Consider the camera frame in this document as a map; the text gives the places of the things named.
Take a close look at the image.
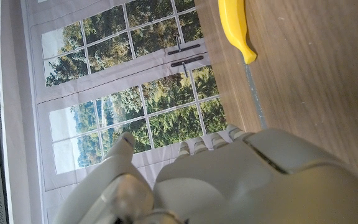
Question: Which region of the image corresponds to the yellow banana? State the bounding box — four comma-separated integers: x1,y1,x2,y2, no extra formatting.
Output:
218,0,257,65

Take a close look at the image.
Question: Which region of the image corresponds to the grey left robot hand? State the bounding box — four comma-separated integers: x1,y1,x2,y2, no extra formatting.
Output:
54,124,358,224

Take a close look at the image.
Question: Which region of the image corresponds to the printed window backdrop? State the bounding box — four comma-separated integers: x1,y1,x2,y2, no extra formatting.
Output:
0,0,229,224

